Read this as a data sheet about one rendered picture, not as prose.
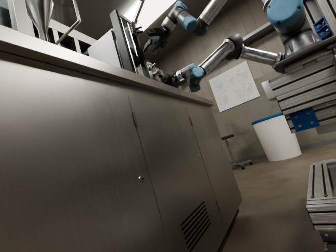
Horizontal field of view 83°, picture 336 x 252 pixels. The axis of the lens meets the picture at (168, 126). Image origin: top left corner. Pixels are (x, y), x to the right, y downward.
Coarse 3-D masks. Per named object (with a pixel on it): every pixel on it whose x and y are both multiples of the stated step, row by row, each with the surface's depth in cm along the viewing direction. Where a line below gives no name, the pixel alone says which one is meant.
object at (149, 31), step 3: (147, 30) 111; (150, 30) 111; (153, 30) 112; (156, 30) 113; (159, 30) 114; (162, 30) 116; (147, 33) 112; (150, 33) 110; (153, 33) 111; (156, 33) 113; (159, 33) 114; (162, 33) 116; (150, 36) 112
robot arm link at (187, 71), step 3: (189, 66) 134; (192, 66) 132; (195, 66) 134; (183, 69) 136; (186, 69) 135; (189, 69) 133; (192, 69) 133; (183, 72) 136; (186, 72) 135; (189, 72) 133; (183, 75) 136; (186, 75) 135
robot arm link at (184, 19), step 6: (180, 12) 108; (186, 12) 108; (180, 18) 108; (186, 18) 105; (192, 18) 105; (180, 24) 110; (186, 24) 106; (192, 24) 106; (198, 24) 112; (186, 30) 109; (192, 30) 109
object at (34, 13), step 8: (32, 0) 88; (40, 0) 89; (48, 0) 93; (32, 8) 88; (40, 8) 89; (48, 8) 93; (32, 16) 89; (40, 16) 89; (48, 16) 93; (40, 24) 89; (48, 24) 93; (40, 32) 89; (48, 40) 90
